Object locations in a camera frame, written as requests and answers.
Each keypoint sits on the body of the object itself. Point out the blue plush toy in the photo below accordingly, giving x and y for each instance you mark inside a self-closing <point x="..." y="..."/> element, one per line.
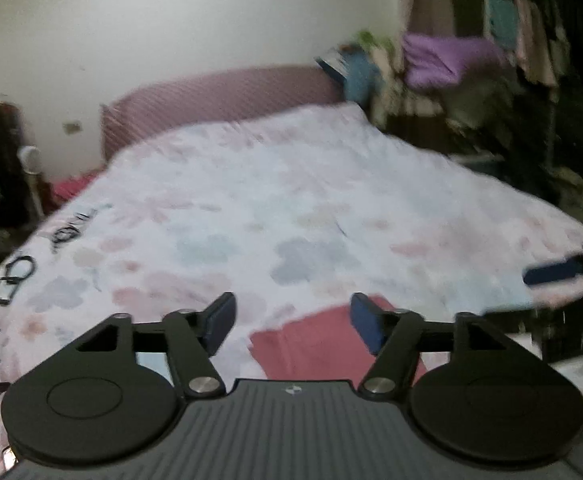
<point x="361" y="77"/>

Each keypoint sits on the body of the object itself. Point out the plaid cloth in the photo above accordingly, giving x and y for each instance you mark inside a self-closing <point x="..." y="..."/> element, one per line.
<point x="414" y="105"/>

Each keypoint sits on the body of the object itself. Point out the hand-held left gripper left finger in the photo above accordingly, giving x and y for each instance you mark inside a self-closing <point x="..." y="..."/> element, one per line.
<point x="221" y="322"/>

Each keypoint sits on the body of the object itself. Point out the smartphone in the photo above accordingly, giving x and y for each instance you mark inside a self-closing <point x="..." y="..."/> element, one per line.
<point x="7" y="457"/>

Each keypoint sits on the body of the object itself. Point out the purple quilt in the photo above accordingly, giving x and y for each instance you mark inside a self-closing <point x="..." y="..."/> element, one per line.
<point x="446" y="57"/>

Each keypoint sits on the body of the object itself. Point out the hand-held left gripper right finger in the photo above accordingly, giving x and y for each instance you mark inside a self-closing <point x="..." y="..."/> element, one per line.
<point x="366" y="322"/>

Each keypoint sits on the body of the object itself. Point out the grey green bundle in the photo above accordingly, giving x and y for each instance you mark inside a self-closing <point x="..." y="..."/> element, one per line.
<point x="476" y="97"/>

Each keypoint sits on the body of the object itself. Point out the floral fleece blanket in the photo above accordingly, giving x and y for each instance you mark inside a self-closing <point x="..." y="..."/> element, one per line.
<point x="271" y="220"/>

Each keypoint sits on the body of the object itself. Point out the red cloth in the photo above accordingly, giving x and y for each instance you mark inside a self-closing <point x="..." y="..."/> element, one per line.
<point x="73" y="187"/>

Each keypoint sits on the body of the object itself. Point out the green plush toy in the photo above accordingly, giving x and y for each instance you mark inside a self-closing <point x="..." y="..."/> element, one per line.
<point x="374" y="39"/>

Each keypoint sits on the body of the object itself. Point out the rack of hanging clothes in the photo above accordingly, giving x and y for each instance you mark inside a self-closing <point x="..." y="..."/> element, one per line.
<point x="536" y="25"/>

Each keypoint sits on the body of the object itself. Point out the wall outlet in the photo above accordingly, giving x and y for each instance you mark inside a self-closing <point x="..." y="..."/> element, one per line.
<point x="72" y="127"/>

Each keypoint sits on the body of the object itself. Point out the blue white bag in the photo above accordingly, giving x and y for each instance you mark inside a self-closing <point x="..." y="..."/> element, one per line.
<point x="334" y="62"/>

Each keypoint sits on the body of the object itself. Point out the small white fan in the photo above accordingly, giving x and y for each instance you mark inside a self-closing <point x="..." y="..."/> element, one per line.
<point x="30" y="157"/>

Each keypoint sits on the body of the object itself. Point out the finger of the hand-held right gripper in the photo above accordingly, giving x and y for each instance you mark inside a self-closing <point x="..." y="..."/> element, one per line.
<point x="554" y="272"/>
<point x="521" y="325"/>

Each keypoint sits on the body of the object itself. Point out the pink quilted headboard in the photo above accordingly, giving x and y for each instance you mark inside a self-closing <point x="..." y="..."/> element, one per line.
<point x="211" y="95"/>

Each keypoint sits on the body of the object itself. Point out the pink long sleeve shirt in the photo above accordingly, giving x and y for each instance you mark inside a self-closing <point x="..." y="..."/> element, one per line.
<point x="311" y="345"/>

